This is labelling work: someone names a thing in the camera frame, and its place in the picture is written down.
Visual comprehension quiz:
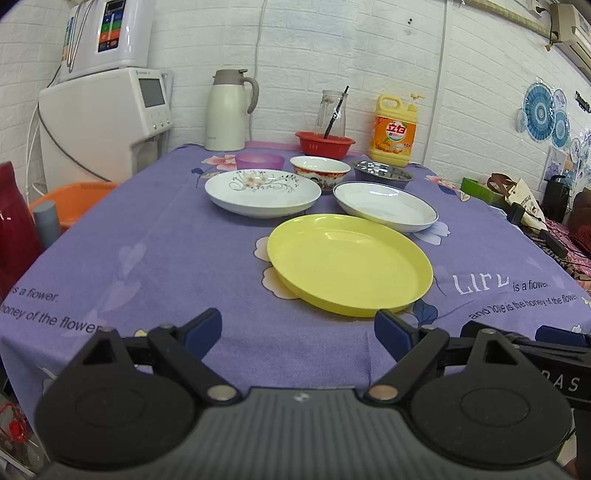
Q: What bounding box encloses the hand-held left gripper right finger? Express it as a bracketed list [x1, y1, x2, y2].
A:
[367, 310, 525, 403]

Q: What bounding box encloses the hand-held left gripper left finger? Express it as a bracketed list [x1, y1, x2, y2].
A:
[76, 308, 242, 403]

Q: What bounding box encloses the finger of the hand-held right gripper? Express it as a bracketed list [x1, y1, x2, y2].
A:
[537, 324, 591, 348]
[462, 320, 543, 365]

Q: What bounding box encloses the yellow plastic plate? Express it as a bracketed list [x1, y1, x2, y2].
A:
[267, 213, 434, 318]

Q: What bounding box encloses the white blue-rimmed plate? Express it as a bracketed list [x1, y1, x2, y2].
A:
[333, 181, 438, 233]

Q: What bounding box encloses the white floral plate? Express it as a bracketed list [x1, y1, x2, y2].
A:
[204, 169, 322, 219]

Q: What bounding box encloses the stainless steel bowl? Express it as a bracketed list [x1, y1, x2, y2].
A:
[351, 160, 414, 190]

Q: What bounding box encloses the red patterned ceramic bowl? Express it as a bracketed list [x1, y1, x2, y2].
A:
[290, 156, 352, 191]

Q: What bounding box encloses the purple plastic bowl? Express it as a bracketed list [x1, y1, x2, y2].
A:
[235, 153, 286, 171]

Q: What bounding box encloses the purple floral tablecloth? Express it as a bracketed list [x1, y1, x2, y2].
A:
[0, 141, 591, 416]

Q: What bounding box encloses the black power adapter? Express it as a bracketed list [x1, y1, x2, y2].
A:
[537, 228, 570, 260]

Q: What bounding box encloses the beige tote bag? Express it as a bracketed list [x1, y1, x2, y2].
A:
[489, 173, 551, 232]

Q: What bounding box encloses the black speaker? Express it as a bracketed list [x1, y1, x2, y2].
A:
[541, 175, 573, 223]

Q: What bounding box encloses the green box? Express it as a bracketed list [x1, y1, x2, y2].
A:
[460, 178, 509, 209]

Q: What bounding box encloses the orange plastic basin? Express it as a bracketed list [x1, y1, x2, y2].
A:
[28, 182, 121, 232]

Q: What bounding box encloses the grey cylinder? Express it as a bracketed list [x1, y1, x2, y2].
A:
[33, 203, 62, 247]

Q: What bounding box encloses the red plastic basket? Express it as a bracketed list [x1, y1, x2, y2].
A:
[295, 131, 356, 160]

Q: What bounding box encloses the yellow detergent bottle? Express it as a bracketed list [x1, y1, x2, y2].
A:
[368, 93, 426, 168]

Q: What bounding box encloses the cream thermos jug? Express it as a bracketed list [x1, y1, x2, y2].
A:
[204, 69, 260, 151]

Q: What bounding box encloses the dark red cylinder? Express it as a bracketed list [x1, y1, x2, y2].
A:
[0, 161, 44, 296]

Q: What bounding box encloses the blue paper fan decoration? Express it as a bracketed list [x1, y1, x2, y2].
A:
[516, 80, 574, 149]

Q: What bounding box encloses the black stirring stick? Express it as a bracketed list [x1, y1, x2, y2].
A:
[323, 86, 350, 139]

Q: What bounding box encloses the glass pitcher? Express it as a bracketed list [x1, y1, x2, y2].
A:
[315, 90, 348, 139]

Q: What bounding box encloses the white water dispenser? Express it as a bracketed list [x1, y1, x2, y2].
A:
[38, 68, 175, 195]

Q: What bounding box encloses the air conditioner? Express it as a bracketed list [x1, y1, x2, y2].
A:
[549, 2, 591, 77]

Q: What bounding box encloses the white water purifier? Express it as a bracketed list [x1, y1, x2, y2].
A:
[60, 0, 155, 84]

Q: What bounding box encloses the grey cable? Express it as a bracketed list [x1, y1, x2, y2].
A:
[38, 107, 112, 183]

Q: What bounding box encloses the metal flexible hose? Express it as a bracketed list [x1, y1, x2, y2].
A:
[61, 4, 93, 75]

